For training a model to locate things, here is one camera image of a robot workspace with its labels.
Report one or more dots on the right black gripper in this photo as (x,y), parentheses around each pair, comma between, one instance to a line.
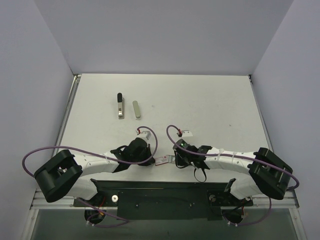
(176,156)

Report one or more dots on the aluminium frame rail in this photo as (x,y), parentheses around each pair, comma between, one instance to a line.
(290,201)

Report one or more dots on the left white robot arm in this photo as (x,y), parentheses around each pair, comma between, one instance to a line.
(63,174)

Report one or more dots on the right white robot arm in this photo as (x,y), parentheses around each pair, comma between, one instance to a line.
(267,173)

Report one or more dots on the red white staple box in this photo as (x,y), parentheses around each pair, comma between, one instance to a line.
(161,160)

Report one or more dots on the olive green stapler cover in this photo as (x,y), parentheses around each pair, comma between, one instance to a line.
(137,110)

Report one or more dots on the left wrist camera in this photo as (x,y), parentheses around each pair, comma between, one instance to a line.
(143,134)

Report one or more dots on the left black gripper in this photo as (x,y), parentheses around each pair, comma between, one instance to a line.
(149,158)

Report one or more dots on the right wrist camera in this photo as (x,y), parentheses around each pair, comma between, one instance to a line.
(184,133)

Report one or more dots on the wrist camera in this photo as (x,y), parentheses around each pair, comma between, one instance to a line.
(184,133)
(143,134)

